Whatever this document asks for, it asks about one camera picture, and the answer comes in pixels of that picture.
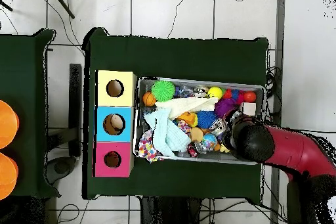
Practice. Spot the orange basketball toy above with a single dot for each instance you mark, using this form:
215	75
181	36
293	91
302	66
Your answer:
149	98

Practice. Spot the grey floor stand base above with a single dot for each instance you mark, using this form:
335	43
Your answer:
62	169

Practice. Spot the clear mesh bin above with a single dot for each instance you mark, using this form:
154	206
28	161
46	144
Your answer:
139	109

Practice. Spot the black rod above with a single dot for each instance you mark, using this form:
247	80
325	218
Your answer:
62	4
5	5

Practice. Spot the purple plush toy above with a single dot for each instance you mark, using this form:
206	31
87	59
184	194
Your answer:
224	107

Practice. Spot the mint green waffle cloth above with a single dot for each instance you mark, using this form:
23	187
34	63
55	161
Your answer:
168	134

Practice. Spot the dark green table cloth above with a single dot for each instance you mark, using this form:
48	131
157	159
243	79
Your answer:
173	56

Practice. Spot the colourful polka dot cloth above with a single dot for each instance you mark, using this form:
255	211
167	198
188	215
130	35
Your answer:
147	151

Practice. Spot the green spiky ball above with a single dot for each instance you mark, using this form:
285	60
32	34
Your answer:
163	90

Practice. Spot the orange round bowl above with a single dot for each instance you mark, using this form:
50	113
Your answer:
6	124
6	176

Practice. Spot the small orange ball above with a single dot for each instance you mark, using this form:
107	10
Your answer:
250	97

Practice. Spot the blue spiky ball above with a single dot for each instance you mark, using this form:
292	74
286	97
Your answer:
207	119

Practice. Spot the wooden box with three holes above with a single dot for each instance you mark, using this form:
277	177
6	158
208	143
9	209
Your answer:
129	140

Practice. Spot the cream yellow cloth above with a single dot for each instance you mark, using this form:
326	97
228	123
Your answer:
184	103

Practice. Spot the black upright panel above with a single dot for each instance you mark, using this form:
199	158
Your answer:
75	108

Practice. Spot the dark green covered side table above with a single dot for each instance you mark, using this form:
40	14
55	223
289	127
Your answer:
26	77

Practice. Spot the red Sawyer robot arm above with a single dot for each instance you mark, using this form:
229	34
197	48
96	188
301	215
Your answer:
294	150

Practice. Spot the blue globe ball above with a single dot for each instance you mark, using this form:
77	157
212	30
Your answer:
209	140

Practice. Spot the plain wooden block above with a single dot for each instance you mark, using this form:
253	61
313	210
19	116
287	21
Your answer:
248	107

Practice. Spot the yellow ball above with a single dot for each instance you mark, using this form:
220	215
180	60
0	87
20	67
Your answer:
215	92

